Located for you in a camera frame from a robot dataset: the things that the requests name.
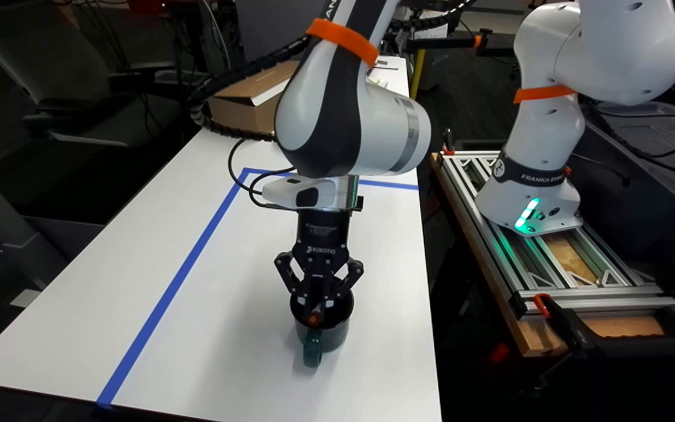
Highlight wooden board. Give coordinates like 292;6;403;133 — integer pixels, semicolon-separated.
509;307;675;361

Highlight black office chair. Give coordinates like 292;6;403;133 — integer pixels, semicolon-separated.
0;9;198;156

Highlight dark green mug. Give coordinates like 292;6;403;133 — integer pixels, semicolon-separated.
289;292;355;371

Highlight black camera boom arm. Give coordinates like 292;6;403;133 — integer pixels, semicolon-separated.
386;0;529;56

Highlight long blue tape line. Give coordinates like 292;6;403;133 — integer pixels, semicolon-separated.
96;167;256;410

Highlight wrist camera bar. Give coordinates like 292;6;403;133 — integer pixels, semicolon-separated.
260;174;365;211

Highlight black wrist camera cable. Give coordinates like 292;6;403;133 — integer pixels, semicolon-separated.
225;137;300;211

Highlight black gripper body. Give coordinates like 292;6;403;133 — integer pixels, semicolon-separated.
294;207;354;282

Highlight orange forearm cable strap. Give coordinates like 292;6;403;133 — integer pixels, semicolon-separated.
305;16;382;70

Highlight brown cardboard box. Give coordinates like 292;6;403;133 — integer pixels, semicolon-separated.
204;58;301;140

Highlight short blue tape line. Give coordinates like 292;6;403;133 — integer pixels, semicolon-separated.
241;165;421;192

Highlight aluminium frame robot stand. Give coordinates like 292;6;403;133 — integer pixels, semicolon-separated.
429;146;675;317

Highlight small black orange clamp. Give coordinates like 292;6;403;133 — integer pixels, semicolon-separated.
439;127;460;159

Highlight grey chair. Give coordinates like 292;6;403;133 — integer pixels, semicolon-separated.
0;157;74;294

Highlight red knob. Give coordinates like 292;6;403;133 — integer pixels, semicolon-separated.
485;341;512;371

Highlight large black orange bar clamp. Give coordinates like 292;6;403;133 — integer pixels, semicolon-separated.
529;292;675;361

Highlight orange shoulder cable strap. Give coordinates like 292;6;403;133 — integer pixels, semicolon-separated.
511;82;579;106

